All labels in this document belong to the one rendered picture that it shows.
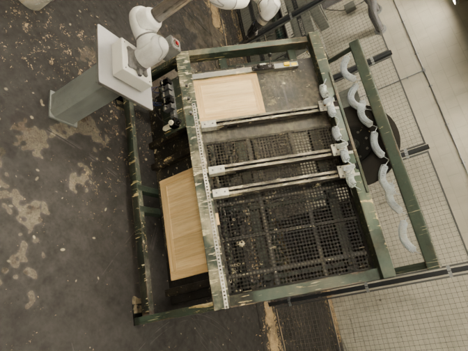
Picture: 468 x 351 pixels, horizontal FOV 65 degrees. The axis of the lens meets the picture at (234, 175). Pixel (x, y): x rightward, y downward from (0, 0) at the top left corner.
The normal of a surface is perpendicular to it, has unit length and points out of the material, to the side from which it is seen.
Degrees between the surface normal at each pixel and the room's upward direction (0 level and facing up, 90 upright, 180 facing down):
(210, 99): 56
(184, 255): 90
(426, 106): 90
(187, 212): 90
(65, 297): 0
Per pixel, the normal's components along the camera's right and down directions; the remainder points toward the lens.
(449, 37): -0.53, -0.24
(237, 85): 0.04, -0.35
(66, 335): 0.83, -0.32
